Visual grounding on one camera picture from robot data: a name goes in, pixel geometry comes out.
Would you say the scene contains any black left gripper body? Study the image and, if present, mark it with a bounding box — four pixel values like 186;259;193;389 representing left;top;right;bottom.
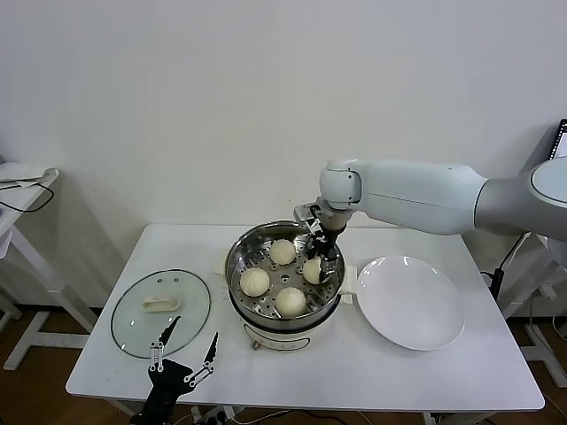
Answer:
132;359;195;425

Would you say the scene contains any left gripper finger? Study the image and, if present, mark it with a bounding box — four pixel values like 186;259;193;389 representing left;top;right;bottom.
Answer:
183;332;221;388
148;315;183;373

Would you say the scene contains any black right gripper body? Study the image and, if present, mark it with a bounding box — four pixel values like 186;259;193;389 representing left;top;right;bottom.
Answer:
310;230;339;263

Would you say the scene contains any white steamed baozi bun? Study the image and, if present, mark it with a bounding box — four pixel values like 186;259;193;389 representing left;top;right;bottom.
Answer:
275;286;307;319
269;238;297;266
239;267;270;298
302;258;327;285

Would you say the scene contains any round glass pot lid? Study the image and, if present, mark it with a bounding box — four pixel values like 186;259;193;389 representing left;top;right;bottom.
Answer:
110;267;213;359

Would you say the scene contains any stainless steel steamer basket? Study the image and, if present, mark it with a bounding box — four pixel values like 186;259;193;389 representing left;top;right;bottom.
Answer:
224;220;346;331

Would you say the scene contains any white floor power strip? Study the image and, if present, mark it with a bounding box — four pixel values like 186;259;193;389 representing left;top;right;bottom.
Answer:
193;405;236;425

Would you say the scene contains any white round plate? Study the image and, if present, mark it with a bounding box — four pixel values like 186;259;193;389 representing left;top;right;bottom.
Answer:
356;255;467;352

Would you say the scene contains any white side table with cloth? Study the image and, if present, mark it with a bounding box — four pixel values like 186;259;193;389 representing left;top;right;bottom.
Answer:
0;167;101;372

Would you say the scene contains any black power adapter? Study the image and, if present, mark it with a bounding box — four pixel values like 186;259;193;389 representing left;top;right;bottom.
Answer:
482;267;506;302

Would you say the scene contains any white folded cloth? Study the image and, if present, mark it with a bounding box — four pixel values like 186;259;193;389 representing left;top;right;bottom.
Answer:
0;162;61;189

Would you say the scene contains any white side table with laptop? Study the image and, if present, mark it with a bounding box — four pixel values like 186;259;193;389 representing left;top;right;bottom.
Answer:
526;234;567;368

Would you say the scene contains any grey open laptop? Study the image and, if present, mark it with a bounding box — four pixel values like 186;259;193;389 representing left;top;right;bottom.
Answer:
551;118;567;160

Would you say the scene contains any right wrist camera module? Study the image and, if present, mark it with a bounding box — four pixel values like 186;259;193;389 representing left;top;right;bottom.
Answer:
292;202;322;222

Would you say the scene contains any thin black cable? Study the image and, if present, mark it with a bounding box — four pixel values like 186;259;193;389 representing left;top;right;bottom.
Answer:
0;179;57;213

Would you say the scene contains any white laptop cable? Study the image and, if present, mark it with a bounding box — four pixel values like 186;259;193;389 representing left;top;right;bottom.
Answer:
500;232;532;271

